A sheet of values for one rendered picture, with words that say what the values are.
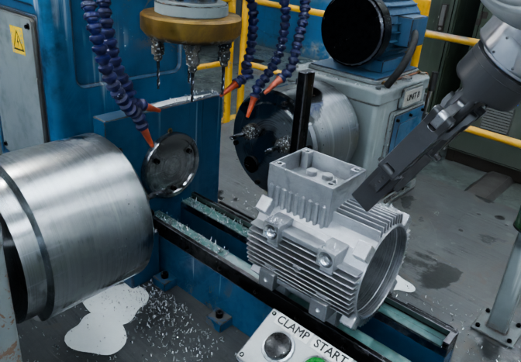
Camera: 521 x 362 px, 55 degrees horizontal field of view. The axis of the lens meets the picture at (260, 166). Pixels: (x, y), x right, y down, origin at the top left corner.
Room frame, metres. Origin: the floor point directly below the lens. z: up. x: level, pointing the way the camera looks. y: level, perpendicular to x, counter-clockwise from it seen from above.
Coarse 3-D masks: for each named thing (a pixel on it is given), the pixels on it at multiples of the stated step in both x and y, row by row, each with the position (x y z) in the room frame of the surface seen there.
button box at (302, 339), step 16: (272, 320) 0.44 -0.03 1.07; (288, 320) 0.44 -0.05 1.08; (256, 336) 0.42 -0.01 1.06; (288, 336) 0.42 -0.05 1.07; (304, 336) 0.42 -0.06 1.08; (240, 352) 0.41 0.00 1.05; (256, 352) 0.41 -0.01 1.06; (304, 352) 0.40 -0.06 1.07; (320, 352) 0.40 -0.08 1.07; (336, 352) 0.39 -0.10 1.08
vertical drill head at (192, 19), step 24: (168, 0) 0.89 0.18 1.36; (192, 0) 0.87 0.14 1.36; (216, 0) 0.91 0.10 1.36; (144, 24) 0.86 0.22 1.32; (168, 24) 0.83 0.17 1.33; (192, 24) 0.82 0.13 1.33; (216, 24) 0.84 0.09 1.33; (240, 24) 0.90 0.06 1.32; (192, 48) 0.84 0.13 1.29; (192, 72) 0.85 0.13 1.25; (192, 96) 0.85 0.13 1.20
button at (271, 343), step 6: (270, 336) 0.42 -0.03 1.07; (276, 336) 0.41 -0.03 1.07; (282, 336) 0.41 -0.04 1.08; (270, 342) 0.41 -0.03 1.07; (276, 342) 0.41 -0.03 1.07; (282, 342) 0.41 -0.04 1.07; (288, 342) 0.41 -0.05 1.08; (264, 348) 0.41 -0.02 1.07; (270, 348) 0.40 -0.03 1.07; (276, 348) 0.40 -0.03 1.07; (282, 348) 0.40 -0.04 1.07; (288, 348) 0.40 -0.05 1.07; (270, 354) 0.40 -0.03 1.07; (276, 354) 0.40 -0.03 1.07; (282, 354) 0.40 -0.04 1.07
